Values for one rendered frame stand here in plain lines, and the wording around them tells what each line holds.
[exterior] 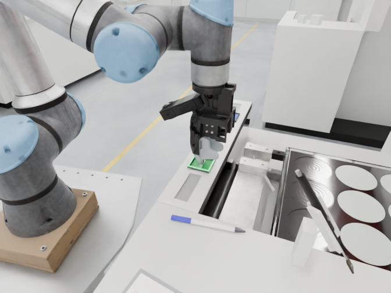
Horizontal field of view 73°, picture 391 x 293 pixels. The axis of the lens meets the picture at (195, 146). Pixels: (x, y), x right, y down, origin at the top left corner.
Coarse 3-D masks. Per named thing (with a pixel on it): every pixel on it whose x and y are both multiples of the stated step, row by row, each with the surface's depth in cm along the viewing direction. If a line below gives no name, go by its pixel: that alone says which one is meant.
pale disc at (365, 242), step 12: (348, 228) 56; (360, 228) 56; (372, 228) 56; (348, 240) 54; (360, 240) 54; (372, 240) 54; (384, 240) 54; (360, 252) 52; (372, 252) 52; (384, 252) 52; (372, 264) 50; (384, 264) 50
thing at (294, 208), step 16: (304, 160) 76; (320, 160) 76; (336, 160) 76; (288, 176) 70; (320, 176) 70; (336, 176) 70; (288, 192) 65; (320, 192) 65; (336, 192) 65; (368, 192) 65; (384, 192) 65; (288, 208) 61; (304, 208) 61; (336, 208) 61; (384, 208) 61; (288, 224) 57; (336, 224) 57; (368, 224) 57; (384, 224) 57; (288, 240) 54; (320, 240) 54; (352, 256) 51
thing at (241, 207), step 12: (240, 180) 72; (252, 180) 72; (264, 180) 72; (240, 192) 68; (252, 192) 68; (228, 204) 65; (240, 204) 65; (252, 204) 65; (228, 216) 62; (240, 216) 62; (252, 216) 62; (252, 228) 59
